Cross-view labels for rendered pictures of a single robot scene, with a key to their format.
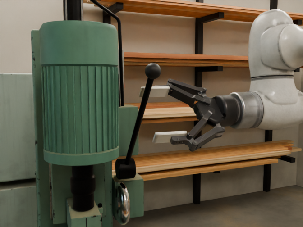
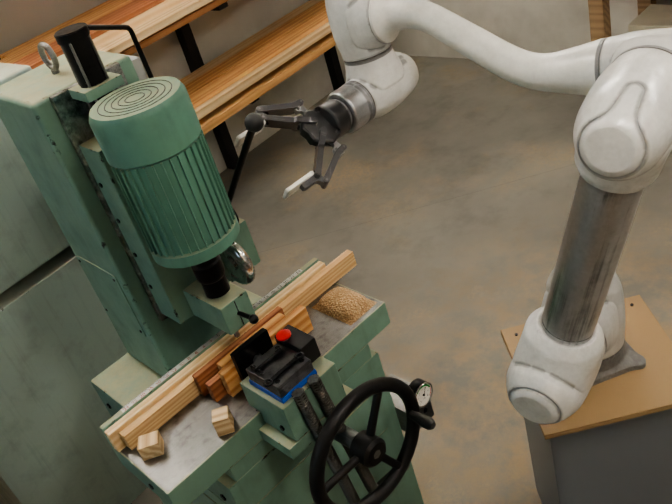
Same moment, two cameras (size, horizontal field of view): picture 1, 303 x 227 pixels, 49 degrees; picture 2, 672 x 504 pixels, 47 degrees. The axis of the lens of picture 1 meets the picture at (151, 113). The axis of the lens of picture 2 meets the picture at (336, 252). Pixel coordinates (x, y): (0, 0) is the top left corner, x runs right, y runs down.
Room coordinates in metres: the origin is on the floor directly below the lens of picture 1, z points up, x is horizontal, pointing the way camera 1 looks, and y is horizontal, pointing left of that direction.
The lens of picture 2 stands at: (-0.55, 0.31, 1.94)
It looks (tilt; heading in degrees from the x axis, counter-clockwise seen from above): 33 degrees down; 343
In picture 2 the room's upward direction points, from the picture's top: 17 degrees counter-clockwise
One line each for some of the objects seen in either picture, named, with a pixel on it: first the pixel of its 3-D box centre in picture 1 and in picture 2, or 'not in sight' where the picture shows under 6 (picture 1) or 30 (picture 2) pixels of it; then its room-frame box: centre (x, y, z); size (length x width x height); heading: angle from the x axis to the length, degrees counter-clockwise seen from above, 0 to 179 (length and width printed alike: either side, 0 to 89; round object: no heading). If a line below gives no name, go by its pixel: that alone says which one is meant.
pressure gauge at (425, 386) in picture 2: not in sight; (418, 394); (0.66, -0.15, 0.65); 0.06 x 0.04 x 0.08; 108
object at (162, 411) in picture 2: not in sight; (249, 340); (0.78, 0.15, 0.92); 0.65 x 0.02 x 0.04; 108
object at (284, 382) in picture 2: not in sight; (285, 361); (0.59, 0.12, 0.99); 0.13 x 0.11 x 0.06; 108
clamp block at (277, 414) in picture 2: not in sight; (293, 389); (0.59, 0.13, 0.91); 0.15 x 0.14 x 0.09; 108
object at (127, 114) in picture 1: (123, 129); not in sight; (1.03, 0.09, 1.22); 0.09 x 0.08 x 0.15; 18
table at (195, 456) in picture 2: not in sight; (272, 389); (0.67, 0.15, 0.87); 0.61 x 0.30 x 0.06; 108
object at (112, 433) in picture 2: not in sight; (227, 348); (0.79, 0.20, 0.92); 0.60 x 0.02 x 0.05; 108
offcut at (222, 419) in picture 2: not in sight; (223, 420); (0.60, 0.27, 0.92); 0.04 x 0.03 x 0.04; 163
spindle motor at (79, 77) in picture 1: (80, 93); (167, 174); (0.78, 0.17, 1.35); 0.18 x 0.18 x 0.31
